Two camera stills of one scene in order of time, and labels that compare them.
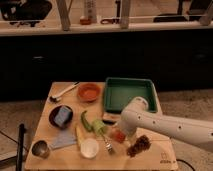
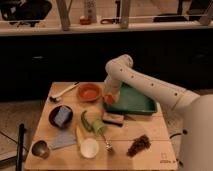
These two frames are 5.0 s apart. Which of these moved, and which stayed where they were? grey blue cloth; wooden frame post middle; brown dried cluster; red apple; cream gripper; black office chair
Moved: cream gripper; red apple
Stayed: brown dried cluster; black office chair; grey blue cloth; wooden frame post middle
